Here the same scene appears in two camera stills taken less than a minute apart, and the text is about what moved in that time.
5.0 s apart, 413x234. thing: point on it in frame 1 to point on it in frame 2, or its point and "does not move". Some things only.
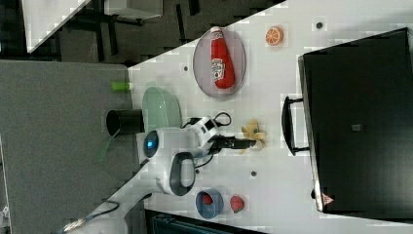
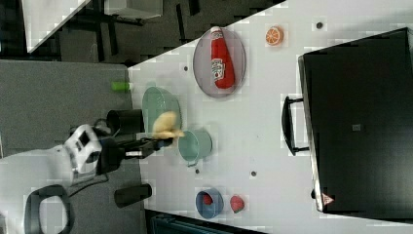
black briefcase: x=356 y=121 does not move
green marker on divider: x=120 y=86 does not move
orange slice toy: x=274 y=35 does not move
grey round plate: x=202 y=63 does not move
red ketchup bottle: x=221 y=66 does not move
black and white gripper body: x=208 y=140 to x=90 y=152
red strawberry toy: x=237 y=204 does not move
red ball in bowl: x=206 y=199 does not move
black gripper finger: x=243 y=145 to x=141 y=152
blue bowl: x=213 y=210 does not move
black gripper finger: x=244 y=141 to x=156 y=142
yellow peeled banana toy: x=251 y=132 to x=166 y=127
